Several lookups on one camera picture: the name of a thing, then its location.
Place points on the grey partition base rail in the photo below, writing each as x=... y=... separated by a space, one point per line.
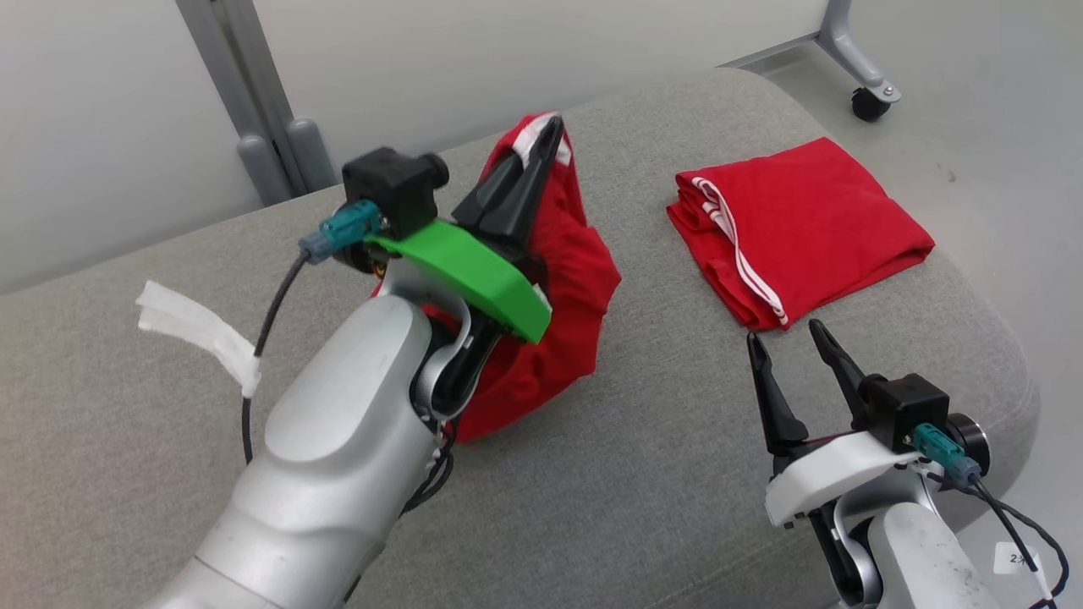
x=770 y=51

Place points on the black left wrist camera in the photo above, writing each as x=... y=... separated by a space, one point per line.
x=393 y=182

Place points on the grey metal partition post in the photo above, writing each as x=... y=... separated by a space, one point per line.
x=245 y=76

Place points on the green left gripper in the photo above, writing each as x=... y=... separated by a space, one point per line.
x=474 y=271

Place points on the black caster wheel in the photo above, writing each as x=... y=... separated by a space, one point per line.
x=865 y=104

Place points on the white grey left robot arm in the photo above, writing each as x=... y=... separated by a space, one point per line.
x=338 y=448

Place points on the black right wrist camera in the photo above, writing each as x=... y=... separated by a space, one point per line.
x=905 y=406

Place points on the red shorts with white stripes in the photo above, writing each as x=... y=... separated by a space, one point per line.
x=812 y=220

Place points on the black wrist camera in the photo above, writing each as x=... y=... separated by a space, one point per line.
x=905 y=406
x=393 y=182

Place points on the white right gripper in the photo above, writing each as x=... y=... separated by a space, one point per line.
x=825 y=478

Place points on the grey fabric sofa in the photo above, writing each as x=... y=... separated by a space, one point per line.
x=660 y=474

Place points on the red shirt with white band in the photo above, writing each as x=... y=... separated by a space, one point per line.
x=575 y=279

